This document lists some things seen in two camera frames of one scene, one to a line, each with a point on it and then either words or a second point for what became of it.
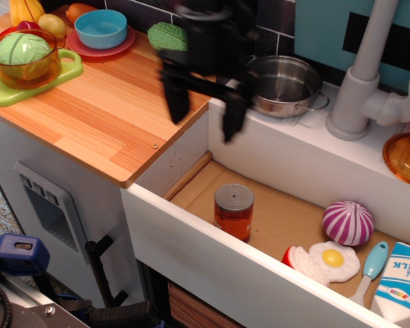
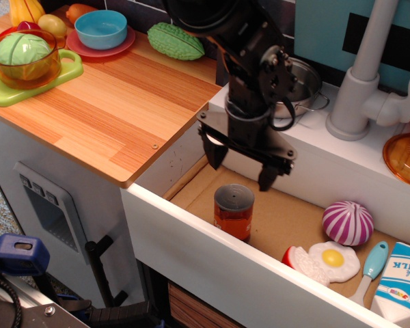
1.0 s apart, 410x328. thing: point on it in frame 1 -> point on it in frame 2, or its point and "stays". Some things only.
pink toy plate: [74, 44] stays
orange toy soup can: [233, 207] stays
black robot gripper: [216, 57] -> [251, 133]
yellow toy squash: [25, 10] stays
